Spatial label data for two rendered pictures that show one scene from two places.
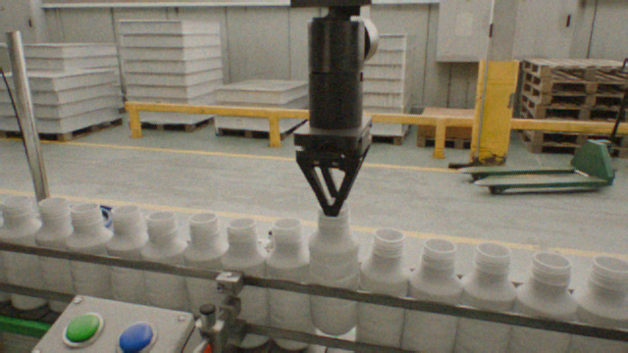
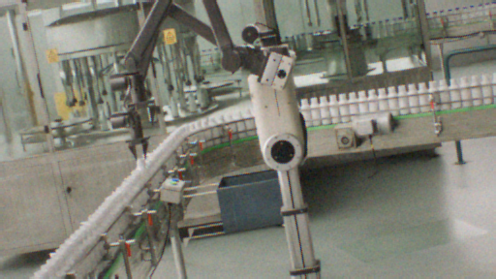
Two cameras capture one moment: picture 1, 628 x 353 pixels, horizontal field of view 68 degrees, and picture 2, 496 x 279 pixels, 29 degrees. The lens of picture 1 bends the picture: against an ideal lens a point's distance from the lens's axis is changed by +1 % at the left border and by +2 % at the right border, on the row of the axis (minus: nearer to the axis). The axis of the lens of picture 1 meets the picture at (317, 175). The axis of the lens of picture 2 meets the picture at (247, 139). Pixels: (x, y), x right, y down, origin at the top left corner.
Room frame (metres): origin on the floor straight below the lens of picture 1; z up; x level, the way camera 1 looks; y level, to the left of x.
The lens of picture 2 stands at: (0.75, 4.20, 1.78)
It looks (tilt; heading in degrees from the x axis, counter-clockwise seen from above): 8 degrees down; 260
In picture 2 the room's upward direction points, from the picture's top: 10 degrees counter-clockwise
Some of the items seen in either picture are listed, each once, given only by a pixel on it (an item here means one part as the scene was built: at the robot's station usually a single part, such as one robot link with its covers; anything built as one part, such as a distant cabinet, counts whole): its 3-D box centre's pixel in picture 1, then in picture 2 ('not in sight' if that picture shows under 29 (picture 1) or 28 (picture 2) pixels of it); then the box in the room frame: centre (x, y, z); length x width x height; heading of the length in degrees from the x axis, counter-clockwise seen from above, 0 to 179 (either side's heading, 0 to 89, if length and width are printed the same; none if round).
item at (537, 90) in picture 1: (571, 104); not in sight; (5.76, -3.15, 0.51); 1.26 x 1.08 x 1.02; 165
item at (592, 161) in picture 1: (550, 124); not in sight; (4.14, -2.10, 0.58); 1.45 x 0.54 x 1.16; 95
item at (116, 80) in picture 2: not in sight; (124, 75); (0.52, 0.46, 1.60); 0.12 x 0.09 x 0.12; 165
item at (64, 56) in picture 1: (70, 81); not in sight; (7.62, 4.00, 0.59); 1.25 x 1.03 x 1.17; 165
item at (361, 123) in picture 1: (335, 106); (137, 134); (0.48, -0.02, 1.32); 0.10 x 0.07 x 0.07; 165
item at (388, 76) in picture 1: (372, 85); not in sight; (6.39, -0.76, 0.67); 1.24 x 1.03 x 1.35; 163
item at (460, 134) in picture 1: (460, 127); not in sight; (6.05, -1.90, 0.16); 1.23 x 1.02 x 0.31; 163
